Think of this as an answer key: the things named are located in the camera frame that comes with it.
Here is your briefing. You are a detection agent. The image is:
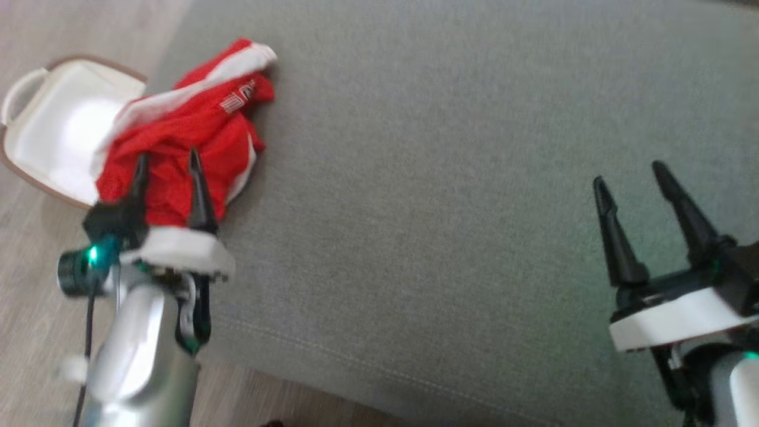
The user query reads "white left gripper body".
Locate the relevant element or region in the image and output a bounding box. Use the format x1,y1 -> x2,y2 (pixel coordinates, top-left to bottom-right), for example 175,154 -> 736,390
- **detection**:
119,227 -> 237,356

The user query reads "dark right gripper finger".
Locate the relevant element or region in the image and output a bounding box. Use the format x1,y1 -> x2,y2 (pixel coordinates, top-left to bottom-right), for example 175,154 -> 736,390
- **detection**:
651,160 -> 736,267
593,176 -> 650,289

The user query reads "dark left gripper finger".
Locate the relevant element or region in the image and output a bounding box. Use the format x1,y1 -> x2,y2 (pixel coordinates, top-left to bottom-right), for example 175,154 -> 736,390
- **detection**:
127,153 -> 150,208
187,148 -> 219,234

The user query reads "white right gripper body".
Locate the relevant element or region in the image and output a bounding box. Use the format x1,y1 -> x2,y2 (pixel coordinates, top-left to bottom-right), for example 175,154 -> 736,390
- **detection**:
609,266 -> 759,411

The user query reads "red jersey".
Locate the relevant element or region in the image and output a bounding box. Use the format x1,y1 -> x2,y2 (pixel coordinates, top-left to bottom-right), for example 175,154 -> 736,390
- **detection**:
90,39 -> 278,229

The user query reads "white laundry basket brown rim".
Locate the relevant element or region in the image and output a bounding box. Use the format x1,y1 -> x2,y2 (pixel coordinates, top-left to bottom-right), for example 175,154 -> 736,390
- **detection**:
0,55 -> 148,209

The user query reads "grey sofa seat cushion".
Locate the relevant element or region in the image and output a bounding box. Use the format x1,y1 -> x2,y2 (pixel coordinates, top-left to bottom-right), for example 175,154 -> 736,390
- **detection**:
142,0 -> 759,427

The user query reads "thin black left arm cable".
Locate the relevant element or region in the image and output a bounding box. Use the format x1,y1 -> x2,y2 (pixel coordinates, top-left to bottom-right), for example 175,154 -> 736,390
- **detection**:
71,279 -> 100,427

